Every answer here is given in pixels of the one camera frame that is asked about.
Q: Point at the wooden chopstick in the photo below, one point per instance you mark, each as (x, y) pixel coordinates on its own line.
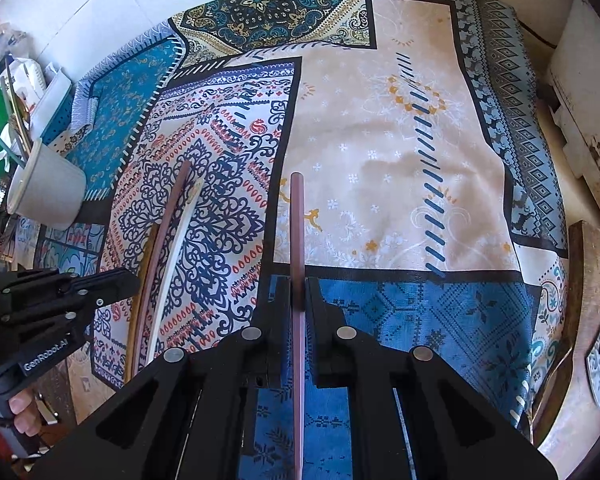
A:
(140, 300)

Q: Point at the green stick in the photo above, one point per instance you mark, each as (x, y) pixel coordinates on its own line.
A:
(2, 142)

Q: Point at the person's left hand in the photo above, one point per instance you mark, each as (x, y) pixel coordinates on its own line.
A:
(25, 410)

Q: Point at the wooden board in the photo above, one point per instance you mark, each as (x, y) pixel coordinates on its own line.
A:
(580, 270)

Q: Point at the white and blue round tub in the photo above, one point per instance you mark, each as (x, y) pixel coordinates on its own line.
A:
(55, 105)

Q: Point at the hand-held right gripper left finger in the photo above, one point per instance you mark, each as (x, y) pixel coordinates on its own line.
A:
(285, 315)

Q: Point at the white chopstick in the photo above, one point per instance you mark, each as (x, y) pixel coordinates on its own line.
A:
(177, 260)

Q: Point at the purple-brown chopstick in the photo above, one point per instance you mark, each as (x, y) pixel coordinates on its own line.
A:
(297, 235)
(162, 240)

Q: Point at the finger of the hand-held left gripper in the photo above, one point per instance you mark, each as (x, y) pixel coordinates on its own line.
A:
(110, 280)
(55, 322)

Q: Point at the white cup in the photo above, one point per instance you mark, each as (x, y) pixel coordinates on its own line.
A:
(50, 190)

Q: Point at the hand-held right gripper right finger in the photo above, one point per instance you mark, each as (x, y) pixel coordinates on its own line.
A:
(311, 315)

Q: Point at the patterned tablecloth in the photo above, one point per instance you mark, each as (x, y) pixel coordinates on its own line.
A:
(380, 160)

